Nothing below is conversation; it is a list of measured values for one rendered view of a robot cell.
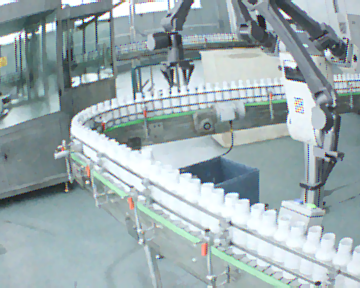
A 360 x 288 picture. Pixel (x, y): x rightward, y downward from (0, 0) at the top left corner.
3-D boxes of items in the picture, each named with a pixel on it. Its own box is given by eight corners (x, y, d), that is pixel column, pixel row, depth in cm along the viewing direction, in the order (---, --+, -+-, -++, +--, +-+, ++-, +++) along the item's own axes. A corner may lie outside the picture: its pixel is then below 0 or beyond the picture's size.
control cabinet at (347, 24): (370, 105, 723) (360, 14, 671) (383, 110, 676) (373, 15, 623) (345, 109, 707) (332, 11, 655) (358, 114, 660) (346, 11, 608)
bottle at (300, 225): (306, 272, 100) (313, 222, 96) (291, 282, 97) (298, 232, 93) (292, 267, 105) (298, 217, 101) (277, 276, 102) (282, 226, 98)
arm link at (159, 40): (182, 17, 152) (170, 19, 159) (154, 20, 146) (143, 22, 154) (186, 46, 155) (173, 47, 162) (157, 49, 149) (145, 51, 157)
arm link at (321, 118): (336, 89, 115) (318, 98, 121) (319, 82, 108) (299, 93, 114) (347, 126, 112) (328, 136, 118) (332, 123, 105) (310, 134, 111)
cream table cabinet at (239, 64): (279, 124, 643) (269, 48, 611) (296, 134, 584) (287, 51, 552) (209, 136, 622) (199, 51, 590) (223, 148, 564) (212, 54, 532)
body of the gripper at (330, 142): (336, 159, 110) (340, 133, 109) (311, 152, 118) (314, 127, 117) (344, 158, 115) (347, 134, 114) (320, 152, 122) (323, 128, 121)
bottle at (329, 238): (333, 284, 91) (343, 233, 86) (321, 295, 87) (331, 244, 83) (318, 279, 95) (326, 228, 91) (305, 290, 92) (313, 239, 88)
